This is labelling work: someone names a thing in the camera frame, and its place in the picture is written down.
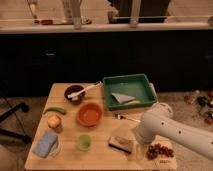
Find yellow apple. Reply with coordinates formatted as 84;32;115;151
47;115;61;129

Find grey cloth in tray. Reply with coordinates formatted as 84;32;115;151
112;93;134;104

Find silver fork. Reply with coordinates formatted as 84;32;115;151
113;114;140;123

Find black chair base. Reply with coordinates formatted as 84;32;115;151
0;103;31;144

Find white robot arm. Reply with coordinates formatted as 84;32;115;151
134;103;213;161

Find green plastic tray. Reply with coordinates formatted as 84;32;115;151
103;74;157;111

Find small red dish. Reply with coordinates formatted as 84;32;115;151
41;19;53;25

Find wooden table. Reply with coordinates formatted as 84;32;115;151
25;83;177;171

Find dark brown bowl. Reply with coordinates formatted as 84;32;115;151
64;85;85;105

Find orange red bowl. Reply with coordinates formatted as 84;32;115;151
76;103;103;127

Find bunch of red grapes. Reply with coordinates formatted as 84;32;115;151
146;143;174;160

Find green plastic cup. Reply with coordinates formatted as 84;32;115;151
76;134;91;151

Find blue sponge cloth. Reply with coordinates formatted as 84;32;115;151
32;131;58;158

